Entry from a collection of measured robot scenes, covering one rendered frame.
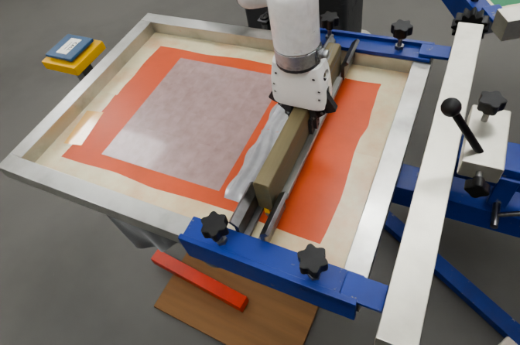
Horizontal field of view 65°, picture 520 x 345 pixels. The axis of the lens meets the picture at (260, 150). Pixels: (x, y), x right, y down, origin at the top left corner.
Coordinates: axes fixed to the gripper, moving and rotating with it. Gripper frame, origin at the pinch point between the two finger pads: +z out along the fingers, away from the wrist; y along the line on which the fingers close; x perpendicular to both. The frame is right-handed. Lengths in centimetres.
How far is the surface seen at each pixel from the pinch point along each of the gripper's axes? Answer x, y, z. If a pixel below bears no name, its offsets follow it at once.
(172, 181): 18.2, 21.8, 6.0
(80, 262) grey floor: 24, 105, 102
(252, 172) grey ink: 11.4, 6.8, 5.5
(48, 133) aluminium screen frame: 18, 55, 3
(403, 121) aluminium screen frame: -7.4, -17.5, 2.6
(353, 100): -13.8, -5.8, 6.1
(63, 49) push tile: -10, 77, 5
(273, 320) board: 15, 13, 100
